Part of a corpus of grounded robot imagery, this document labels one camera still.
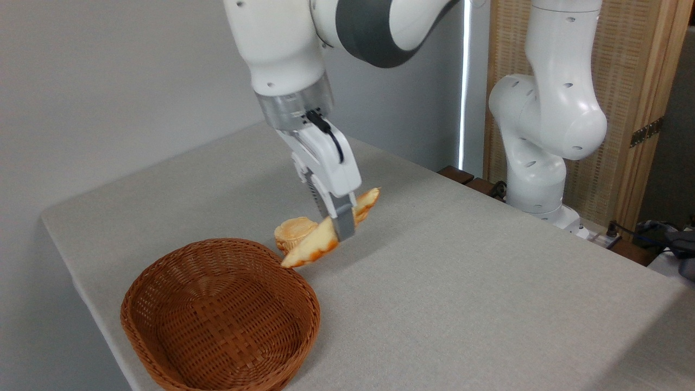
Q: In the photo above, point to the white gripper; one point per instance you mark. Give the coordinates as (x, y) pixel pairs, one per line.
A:
(331, 168)

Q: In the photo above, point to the long braided bread loaf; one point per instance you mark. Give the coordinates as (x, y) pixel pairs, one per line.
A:
(315, 244)

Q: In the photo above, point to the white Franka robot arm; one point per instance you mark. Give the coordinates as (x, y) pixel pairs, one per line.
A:
(543, 108)

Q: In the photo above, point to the small round bread roll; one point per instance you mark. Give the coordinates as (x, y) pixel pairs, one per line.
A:
(293, 231)

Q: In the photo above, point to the brown woven wicker basket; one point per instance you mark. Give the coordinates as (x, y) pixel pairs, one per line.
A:
(217, 304)

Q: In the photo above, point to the metal screen hinge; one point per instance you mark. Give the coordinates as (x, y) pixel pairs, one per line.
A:
(646, 132)

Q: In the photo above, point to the wooden rattan folding screen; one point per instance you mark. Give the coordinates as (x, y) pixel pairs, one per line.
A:
(624, 54)

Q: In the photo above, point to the dark grey device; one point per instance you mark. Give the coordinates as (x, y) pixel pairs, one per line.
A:
(684, 250)

